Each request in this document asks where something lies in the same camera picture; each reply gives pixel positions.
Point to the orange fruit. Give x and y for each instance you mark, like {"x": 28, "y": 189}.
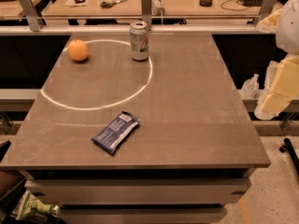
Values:
{"x": 78, "y": 50}

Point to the blue snack packet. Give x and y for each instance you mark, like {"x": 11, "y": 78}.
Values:
{"x": 110, "y": 138}

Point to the white power strip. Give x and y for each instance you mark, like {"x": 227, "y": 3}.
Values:
{"x": 157, "y": 7}

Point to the yellow foam-padded gripper finger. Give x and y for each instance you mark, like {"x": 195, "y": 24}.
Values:
{"x": 281, "y": 86}

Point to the green snack bag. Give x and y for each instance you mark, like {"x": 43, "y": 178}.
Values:
{"x": 33, "y": 210}

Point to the silver green 7up can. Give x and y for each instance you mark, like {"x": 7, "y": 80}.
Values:
{"x": 139, "y": 36}

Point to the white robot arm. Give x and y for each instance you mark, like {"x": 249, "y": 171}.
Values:
{"x": 285, "y": 22}

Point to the black bar on floor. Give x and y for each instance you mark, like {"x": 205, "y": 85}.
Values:
{"x": 288, "y": 147}

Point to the grey drawer cabinet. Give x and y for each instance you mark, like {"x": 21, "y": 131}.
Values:
{"x": 141, "y": 201}

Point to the scissors with dark handles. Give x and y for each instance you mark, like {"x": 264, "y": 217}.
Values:
{"x": 109, "y": 4}

